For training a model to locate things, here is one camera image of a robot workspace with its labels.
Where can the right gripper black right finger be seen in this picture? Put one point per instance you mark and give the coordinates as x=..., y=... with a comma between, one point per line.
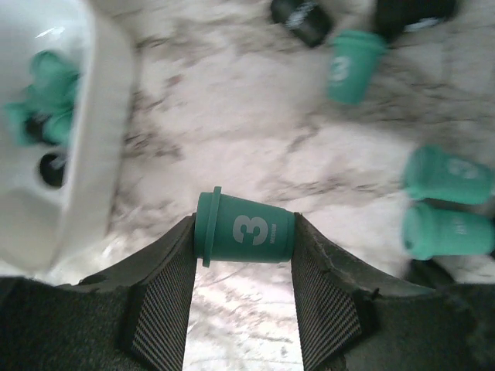
x=351, y=316

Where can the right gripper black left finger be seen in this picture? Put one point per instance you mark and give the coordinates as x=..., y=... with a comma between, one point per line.
x=131, y=316

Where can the green capsule number three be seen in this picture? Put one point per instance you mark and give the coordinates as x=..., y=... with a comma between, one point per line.
x=228, y=228

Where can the white storage basket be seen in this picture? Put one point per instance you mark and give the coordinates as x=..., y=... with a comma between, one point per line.
x=41, y=225

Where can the black coffee capsule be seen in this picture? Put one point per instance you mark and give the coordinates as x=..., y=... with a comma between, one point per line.
x=51, y=169
x=306, y=20
x=391, y=18

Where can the green coffee capsule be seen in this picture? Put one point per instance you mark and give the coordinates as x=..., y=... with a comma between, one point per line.
x=17, y=114
x=56, y=130
x=429, y=232
x=432, y=173
x=55, y=78
x=356, y=55

